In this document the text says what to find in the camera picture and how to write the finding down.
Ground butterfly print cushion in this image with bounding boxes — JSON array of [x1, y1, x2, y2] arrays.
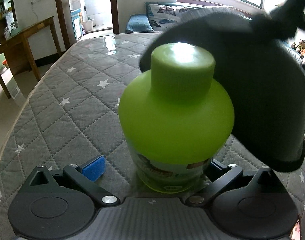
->
[[147, 4, 234, 32]]

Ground dark wooden desk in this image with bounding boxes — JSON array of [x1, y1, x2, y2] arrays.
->
[[0, 16, 62, 99]]

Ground green foot wash bottle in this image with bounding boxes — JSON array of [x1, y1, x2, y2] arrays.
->
[[118, 42, 234, 193]]

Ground dark wooden shelf unit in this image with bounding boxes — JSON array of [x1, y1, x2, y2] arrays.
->
[[0, 0, 18, 45]]

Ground white bucket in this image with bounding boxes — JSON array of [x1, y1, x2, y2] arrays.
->
[[82, 19, 94, 33]]

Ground grey microfibre cloth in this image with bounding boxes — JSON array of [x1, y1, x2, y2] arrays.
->
[[139, 12, 305, 172]]

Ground blue small cabinet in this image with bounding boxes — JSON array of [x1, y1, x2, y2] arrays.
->
[[71, 8, 82, 40]]

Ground plush toys on sofa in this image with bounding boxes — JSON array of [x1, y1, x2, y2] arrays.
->
[[291, 40, 305, 59]]

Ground blue sofa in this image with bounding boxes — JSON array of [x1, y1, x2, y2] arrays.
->
[[125, 2, 253, 33]]

